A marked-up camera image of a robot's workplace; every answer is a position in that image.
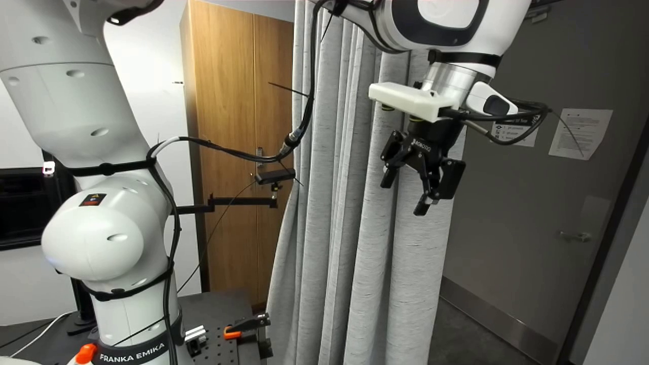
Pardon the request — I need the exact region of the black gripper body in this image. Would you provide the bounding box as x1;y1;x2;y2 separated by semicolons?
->
380;120;467;202

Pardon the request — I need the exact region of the grey fabric curtain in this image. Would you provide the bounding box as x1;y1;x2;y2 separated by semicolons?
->
267;0;452;365

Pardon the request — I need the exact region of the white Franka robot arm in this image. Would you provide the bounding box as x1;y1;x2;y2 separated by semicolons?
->
0;0;532;365

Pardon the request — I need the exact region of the grey metal door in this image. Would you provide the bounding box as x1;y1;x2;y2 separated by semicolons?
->
442;0;649;365

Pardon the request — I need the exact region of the white paper notice on door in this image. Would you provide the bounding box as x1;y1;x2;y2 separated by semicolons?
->
548;107;613;161

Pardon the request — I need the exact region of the wooden door panel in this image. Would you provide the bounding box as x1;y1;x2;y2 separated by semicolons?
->
181;0;292;306

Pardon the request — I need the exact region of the orange black bar clamp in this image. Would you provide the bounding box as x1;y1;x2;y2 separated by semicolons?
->
221;313;274;359

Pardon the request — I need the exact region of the black perforated work table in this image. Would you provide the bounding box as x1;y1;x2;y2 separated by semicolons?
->
0;284;262;365

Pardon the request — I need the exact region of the black monitor screen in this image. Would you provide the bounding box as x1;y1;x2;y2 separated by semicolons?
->
0;166;76;250

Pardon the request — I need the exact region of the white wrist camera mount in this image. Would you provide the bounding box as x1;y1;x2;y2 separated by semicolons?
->
370;82;520;122

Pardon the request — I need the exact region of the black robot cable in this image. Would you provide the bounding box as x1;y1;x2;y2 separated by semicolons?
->
144;0;327;365

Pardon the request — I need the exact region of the black camera on boom arm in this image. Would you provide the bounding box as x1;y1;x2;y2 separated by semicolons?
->
177;145;296;216

